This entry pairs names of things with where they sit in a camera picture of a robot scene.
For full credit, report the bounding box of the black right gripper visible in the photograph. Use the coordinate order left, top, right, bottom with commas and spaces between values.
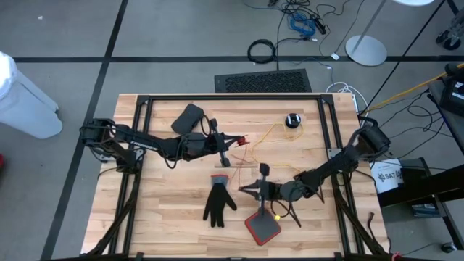
239, 162, 283, 218

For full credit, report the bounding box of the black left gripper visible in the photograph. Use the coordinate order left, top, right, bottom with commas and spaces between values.
183, 117, 243, 168

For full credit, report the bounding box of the thin red cord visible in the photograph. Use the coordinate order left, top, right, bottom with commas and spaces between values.
228, 139, 252, 192

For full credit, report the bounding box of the thin yellow cord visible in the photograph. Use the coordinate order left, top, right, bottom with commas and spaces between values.
249, 121, 305, 171

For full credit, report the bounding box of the black spool for yellow cord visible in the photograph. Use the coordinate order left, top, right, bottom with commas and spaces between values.
285, 112, 302, 129

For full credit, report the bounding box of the black glove grey red cuff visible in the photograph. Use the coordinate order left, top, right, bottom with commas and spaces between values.
202, 174, 239, 228

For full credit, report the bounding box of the red square box grey lid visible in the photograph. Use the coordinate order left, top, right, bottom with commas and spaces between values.
244, 207, 283, 247

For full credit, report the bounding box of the black zippered case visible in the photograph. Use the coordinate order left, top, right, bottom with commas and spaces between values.
170, 103, 205, 138

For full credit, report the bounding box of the black floor vent grate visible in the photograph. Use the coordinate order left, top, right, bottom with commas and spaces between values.
214, 68, 313, 94

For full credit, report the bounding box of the black power strip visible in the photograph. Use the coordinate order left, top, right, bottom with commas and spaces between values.
310, 14, 328, 36

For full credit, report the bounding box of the black equipment cart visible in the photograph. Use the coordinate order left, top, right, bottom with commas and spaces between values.
376, 78, 464, 251

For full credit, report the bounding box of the white plastic bin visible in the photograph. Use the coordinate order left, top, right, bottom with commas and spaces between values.
0, 50, 63, 140

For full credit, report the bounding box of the black electronics box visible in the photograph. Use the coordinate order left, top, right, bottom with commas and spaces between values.
444, 62, 464, 117

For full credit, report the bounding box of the black caster chair base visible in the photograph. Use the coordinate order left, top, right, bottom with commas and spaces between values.
436, 14, 464, 51

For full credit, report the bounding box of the black metal table frame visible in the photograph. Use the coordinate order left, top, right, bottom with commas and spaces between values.
83, 94, 391, 261

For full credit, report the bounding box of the coiled black floor cable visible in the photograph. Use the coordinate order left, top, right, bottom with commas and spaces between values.
247, 38, 278, 65

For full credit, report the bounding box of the brown strap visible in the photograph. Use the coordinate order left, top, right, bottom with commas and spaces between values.
365, 212, 378, 240

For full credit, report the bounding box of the white floor cable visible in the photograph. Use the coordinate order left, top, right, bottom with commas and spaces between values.
325, 81, 370, 117

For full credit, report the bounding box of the blue floor cable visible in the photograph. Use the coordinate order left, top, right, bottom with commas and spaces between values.
289, 12, 317, 37

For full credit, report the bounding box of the grey round-base pedestal stand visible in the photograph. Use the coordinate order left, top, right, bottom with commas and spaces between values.
344, 0, 436, 67

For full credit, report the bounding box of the yellow floor extension cord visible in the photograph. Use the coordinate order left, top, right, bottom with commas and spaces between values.
368, 63, 464, 112

